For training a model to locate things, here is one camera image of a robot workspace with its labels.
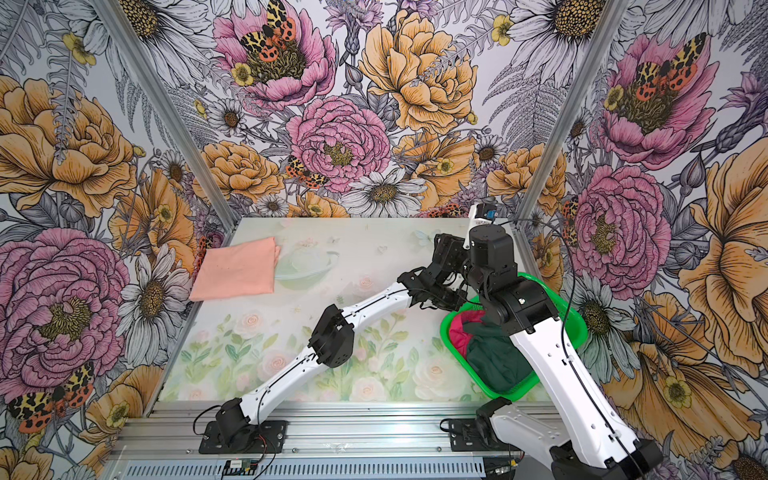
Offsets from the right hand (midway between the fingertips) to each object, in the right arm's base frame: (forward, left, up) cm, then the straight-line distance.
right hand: (446, 247), depth 68 cm
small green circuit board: (-36, +49, -34) cm, 70 cm away
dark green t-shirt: (-14, -14, -28) cm, 34 cm away
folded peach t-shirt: (+21, +67, -32) cm, 77 cm away
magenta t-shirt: (-8, -6, -29) cm, 31 cm away
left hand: (+1, -11, -32) cm, 34 cm away
